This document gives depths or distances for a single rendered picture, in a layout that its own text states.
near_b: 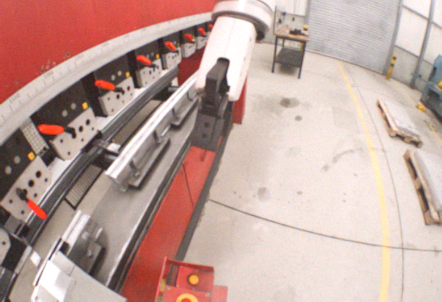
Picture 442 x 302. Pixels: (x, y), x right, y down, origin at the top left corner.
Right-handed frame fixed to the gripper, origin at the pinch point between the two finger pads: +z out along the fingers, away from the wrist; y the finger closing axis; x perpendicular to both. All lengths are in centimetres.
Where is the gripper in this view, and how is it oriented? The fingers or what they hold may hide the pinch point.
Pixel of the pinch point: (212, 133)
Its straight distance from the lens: 26.6
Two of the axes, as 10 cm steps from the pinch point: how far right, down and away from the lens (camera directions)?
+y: -1.6, 1.8, -9.7
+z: -2.4, 9.5, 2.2
